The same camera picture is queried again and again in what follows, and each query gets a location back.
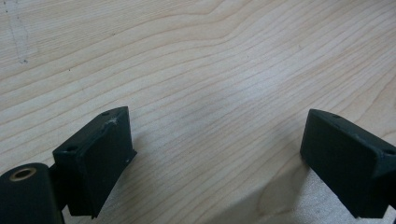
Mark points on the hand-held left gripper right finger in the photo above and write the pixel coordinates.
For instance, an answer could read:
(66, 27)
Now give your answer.
(342, 161)

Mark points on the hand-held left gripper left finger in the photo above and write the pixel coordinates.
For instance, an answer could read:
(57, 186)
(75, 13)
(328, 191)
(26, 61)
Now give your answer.
(99, 161)

